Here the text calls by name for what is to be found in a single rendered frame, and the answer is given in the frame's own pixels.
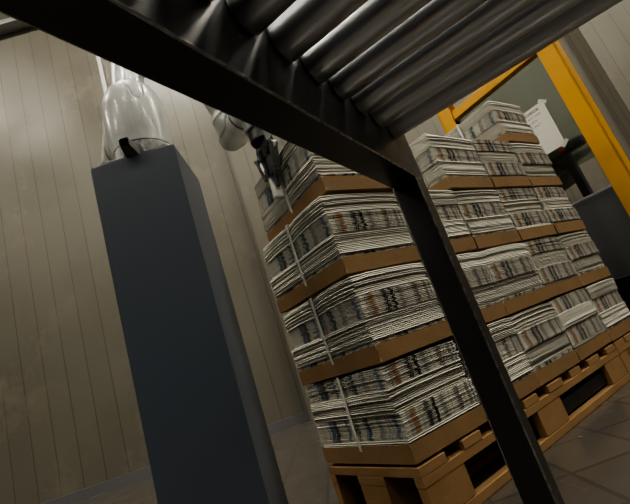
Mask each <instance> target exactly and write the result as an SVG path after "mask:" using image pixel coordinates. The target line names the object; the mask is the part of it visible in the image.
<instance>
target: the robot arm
mask: <svg viewBox="0 0 630 504"><path fill-rule="evenodd" d="M204 105H205V104H204ZM205 107H206V108H207V110H208V111H209V113H210V114H211V116H212V118H213V122H212V124H213V126H214V128H215V130H216V132H217V135H218V136H217V137H218V141H219V143H220V145H221V147H222V148H224V149H225V150H227V151H237V150H239V149H240V148H242V147H243V146H245V145H246V143H247V142H248V141H250V144H251V146H252V147H253V148H254V149H255V150H256V155H257V161H256V160H255V161H254V164H255V165H256V166H257V168H258V170H259V172H260V174H261V176H262V178H263V180H264V182H269V184H270V187H271V190H272V193H273V196H274V199H283V198H284V197H285V196H284V193H283V190H282V187H281V182H280V179H279V172H281V164H280V158H279V152H278V141H277V140H273V135H272V134H270V133H268V132H265V131H263V130H261V129H259V128H256V127H254V126H252V125H250V124H248V123H245V122H243V121H241V120H239V119H236V118H234V117H232V116H230V115H228V114H225V113H223V112H221V111H219V110H216V109H214V108H212V107H210V106H207V105H205ZM101 113H102V125H103V135H102V150H101V163H100V164H98V167H99V166H103V165H106V164H109V163H113V162H116V161H119V160H122V159H126V158H129V157H132V156H135V155H139V154H142V153H145V152H148V151H152V150H155V149H158V148H161V147H165V146H168V145H171V144H174V143H173V137H172V132H171V128H170V124H169V120H168V117H167V114H166V111H165V108H164V106H163V103H162V102H161V100H160V98H159V97H158V96H157V94H156V93H155V92H154V91H153V90H152V89H151V88H150V87H149V86H148V85H146V84H144V77H143V76H141V75H138V74H136V73H134V72H132V71H129V70H127V69H125V68H123V67H120V66H118V65H116V64H114V63H112V62H111V85H110V86H109V87H108V89H107V90H106V92H105V94H104V96H103V99H102V102H101ZM273 147H274V148H273ZM277 167H278V168H277Z"/></svg>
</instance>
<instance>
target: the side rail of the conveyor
mask: <svg viewBox="0 0 630 504"><path fill-rule="evenodd" d="M0 13H2V14H5V15H7V16H9V17H11V18H13V19H16V20H18V21H20V22H22V23H25V24H27V25H29V26H31V27H34V28H36V29H38V30H40V31H42V32H45V33H47V34H49V35H51V36H54V37H56V38H58V39H60V40H63V41H65V42H67V43H69V44H71V45H74V46H76V47H78V48H80V49H83V50H85V51H87V52H89V53H91V54H94V55H96V56H98V57H100V58H103V59H105V60H107V61H109V62H112V63H114V64H116V65H118V66H120V67H123V68H125V69H127V70H129V71H132V72H134V73H136V74H138V75H141V76H143V77H145V78H147V79H149V80H152V81H154V82H156V83H158V84H161V85H163V86H165V87H167V88H170V89H172V90H174V91H176V92H178V93H181V94H183V95H185V96H187V97H190V98H192V99H194V100H196V101H199V102H201V103H203V104H205V105H207V106H210V107H212V108H214V109H216V110H219V111H221V112H223V113H225V114H228V115H230V116H232V117H234V118H236V119H239V120H241V121H243V122H245V123H248V124H250V125H252V126H254V127H256V128H259V129H261V130H263V131H265V132H268V133H270V134H272V135H274V136H277V137H279V138H281V139H283V140H285V141H288V142H290V143H292V144H294V145H297V146H299V147H301V148H303V149H306V150H308V151H310V152H312V153H314V154H317V155H319V156H321V157H323V158H326V159H328V160H330V161H332V162H335V163H337V164H339V165H341V166H343V167H346V168H348V169H350V170H352V171H355V172H357V173H359V174H361V175H364V176H366V177H368V178H370V179H372V180H375V181H377V182H379V183H381V184H384V185H386V186H388V187H390V188H393V189H394V188H396V187H397V186H399V185H401V184H403V183H405V182H406V181H408V180H410V179H412V178H414V177H417V178H418V179H420V180H422V181H424V179H423V176H422V174H421V172H420V169H419V167H418V165H417V163H416V160H415V158H414V156H413V153H412V151H411V149H410V147H409V144H408V142H407V140H406V137H405V135H402V136H400V137H399V138H395V137H394V136H393V135H392V134H391V133H390V132H389V130H388V128H387V127H386V126H385V127H384V128H382V127H380V126H379V125H378V124H377V123H376V122H375V121H374V120H373V118H372V116H371V114H370V113H369V114H368V115H363V114H362V113H361V112H360V111H359V110H358V109H357V108H356V106H355V105H354V103H353V101H352V99H351V98H350V99H349V100H347V101H345V100H343V99H341V98H340V97H339V96H338V95H337V94H336V93H335V91H334V90H333V88H332V87H331V85H330V83H329V80H327V81H325V82H324V83H320V82H318V81H317V80H315V79H314V78H313V77H312V76H311V75H310V74H309V72H308V71H307V69H306V68H305V66H304V64H303V62H302V59H301V57H300V58H299V59H297V60H296V61H295V62H292V61H289V60H287V59H286V58H285V57H284V56H283V55H281V54H280V52H279V51H278V50H277V49H276V47H275V46H274V44H273V43H272V41H271V39H270V36H269V34H268V31H267V28H266V29H265V30H264V31H263V32H262V33H261V34H260V35H254V34H252V33H250V32H249V31H247V30H246V29H245V28H244V27H243V26H242V25H241V24H240V23H239V22H238V21H237V20H236V18H235V17H234V15H233V14H232V12H231V10H230V9H229V7H228V5H227V2H226V0H214V1H209V0H0Z"/></svg>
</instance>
